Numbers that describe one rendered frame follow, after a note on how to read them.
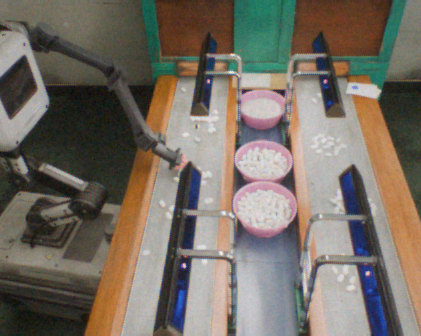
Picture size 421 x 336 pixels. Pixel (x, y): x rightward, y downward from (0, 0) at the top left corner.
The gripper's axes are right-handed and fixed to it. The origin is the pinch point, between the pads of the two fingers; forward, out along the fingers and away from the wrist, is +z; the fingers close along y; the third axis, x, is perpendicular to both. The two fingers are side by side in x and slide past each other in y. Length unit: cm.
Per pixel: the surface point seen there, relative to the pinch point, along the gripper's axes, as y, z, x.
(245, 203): -20.0, 21.0, -15.5
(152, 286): -62, -5, 6
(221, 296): -66, 14, -12
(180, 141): 20.7, -4.4, 5.8
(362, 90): 63, 68, -57
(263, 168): 3.1, 27.9, -19.9
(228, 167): -0.1, 13.4, -12.0
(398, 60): 176, 140, -56
